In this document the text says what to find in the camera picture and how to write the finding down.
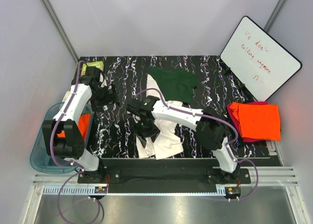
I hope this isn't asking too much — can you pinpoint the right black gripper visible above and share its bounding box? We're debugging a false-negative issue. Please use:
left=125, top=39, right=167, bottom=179
left=131, top=118, right=161, bottom=148

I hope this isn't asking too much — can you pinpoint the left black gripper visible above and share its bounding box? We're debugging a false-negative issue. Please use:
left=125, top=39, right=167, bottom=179
left=90, top=83, right=120, bottom=112

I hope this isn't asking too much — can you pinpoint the white and green t-shirt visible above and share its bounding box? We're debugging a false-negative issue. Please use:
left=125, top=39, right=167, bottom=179
left=136, top=67, right=199, bottom=159

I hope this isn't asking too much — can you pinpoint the magenta t-shirt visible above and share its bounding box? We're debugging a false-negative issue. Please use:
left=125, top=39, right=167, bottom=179
left=227, top=102, right=261, bottom=143

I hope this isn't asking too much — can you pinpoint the orange t-shirt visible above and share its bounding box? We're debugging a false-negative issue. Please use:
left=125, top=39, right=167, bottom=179
left=57, top=113, right=91, bottom=139
left=236, top=101, right=281, bottom=141

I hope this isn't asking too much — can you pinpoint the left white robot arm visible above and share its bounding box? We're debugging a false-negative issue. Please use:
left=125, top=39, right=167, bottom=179
left=42, top=61, right=119, bottom=183

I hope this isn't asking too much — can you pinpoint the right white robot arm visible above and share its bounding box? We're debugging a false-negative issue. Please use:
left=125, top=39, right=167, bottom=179
left=127, top=95, right=240, bottom=184

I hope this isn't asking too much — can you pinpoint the orange t-shirt in bin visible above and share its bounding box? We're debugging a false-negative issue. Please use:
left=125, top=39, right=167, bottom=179
left=57, top=113, right=91, bottom=139

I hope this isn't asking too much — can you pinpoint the green treehouse paperback book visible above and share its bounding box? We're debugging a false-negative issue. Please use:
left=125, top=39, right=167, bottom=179
left=81, top=61, right=104, bottom=76

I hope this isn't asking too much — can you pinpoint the teal plastic bin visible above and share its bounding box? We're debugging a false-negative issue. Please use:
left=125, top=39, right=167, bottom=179
left=30, top=104, right=94, bottom=175

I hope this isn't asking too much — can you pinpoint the white dry-erase board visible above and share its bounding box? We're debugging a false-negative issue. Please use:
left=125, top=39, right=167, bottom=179
left=220, top=16, right=302, bottom=101

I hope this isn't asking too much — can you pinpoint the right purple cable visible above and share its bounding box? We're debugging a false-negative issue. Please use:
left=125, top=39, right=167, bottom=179
left=134, top=87, right=259, bottom=202

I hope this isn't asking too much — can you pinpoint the aluminium frame rail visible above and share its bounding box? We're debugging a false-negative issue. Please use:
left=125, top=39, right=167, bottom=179
left=33, top=167, right=298, bottom=197

